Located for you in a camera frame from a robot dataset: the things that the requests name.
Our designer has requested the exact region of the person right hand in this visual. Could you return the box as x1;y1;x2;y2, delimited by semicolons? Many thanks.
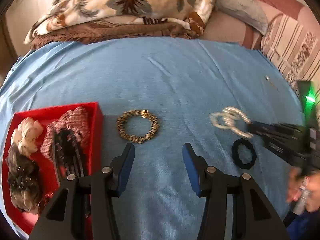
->
286;167;320;214

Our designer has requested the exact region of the striped pink pillow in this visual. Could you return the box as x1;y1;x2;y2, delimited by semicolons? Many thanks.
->
260;12;320;98

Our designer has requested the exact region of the red white checkered scrunchie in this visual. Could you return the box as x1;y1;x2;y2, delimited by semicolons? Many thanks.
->
40;107;89;161

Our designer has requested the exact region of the blue bed sheet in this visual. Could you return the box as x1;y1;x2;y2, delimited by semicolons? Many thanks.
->
1;37;304;239

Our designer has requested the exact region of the white spotted scrunchie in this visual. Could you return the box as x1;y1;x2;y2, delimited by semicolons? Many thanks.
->
10;117;43;158

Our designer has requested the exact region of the leopard print bracelet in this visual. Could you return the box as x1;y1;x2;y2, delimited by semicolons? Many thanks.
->
116;109;160;145

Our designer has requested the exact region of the black hair tie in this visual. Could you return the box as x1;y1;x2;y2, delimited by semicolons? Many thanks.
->
230;138;258;170

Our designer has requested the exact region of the small silver earring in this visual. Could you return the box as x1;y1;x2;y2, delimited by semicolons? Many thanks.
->
265;76;279;91

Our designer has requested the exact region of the brown fringed blanket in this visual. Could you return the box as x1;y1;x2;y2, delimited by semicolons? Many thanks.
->
29;22;204;50

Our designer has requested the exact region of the floral leaf print blanket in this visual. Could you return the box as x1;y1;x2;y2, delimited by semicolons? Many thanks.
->
24;0;216;44

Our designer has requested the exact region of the red sequin hair bow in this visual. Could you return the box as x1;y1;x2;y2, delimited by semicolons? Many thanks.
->
38;192;54;217

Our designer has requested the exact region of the pearl bead bracelet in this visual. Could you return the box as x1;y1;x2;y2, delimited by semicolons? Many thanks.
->
209;106;254;140

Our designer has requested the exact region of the grey black scrunchie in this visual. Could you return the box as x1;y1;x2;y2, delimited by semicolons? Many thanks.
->
5;144;41;215

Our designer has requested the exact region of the grey pillow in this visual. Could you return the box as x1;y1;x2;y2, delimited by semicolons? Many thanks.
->
216;0;268;35

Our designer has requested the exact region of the red jewelry tray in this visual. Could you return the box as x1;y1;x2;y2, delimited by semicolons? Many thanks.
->
1;101;104;235

